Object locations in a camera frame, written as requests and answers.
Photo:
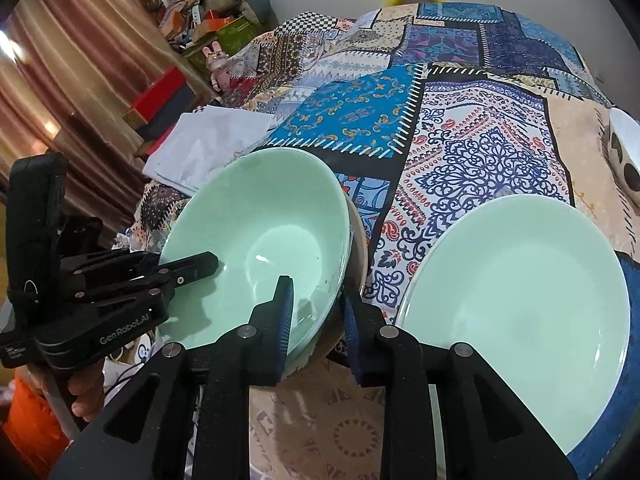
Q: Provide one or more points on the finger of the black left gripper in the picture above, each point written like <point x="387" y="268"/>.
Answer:
<point x="167" y="276"/>
<point x="112" y="264"/>

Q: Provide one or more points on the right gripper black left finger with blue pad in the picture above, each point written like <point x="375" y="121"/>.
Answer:
<point x="185" y="413"/>

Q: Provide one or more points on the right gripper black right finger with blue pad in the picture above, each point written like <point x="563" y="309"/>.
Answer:
<point x="445" y="398"/>

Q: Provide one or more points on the mint green bowl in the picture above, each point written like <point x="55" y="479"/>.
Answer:
<point x="278" y="211"/>

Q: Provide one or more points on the mint green plate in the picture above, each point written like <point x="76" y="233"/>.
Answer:
<point x="536" y="289"/>

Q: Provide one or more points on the person's left hand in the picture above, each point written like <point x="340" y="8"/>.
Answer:
<point x="86" y="386"/>

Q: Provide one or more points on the orange sleeve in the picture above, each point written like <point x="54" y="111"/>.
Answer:
<point x="32" y="440"/>

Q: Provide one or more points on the white folded cloth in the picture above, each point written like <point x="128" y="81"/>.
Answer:
<point x="202" y="143"/>

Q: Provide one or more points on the red box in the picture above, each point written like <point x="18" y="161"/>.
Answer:
<point x="149" y="103"/>

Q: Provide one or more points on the pink bunny toy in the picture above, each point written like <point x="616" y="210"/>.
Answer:
<point x="218" y="65"/>

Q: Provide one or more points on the pink brown curtain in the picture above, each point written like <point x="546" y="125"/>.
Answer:
<point x="78" y="67"/>

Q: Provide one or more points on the green cardboard box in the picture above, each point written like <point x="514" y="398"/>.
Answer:
<point x="219" y="35"/>

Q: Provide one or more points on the white bowl black spots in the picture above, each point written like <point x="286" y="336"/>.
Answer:
<point x="623" y="149"/>

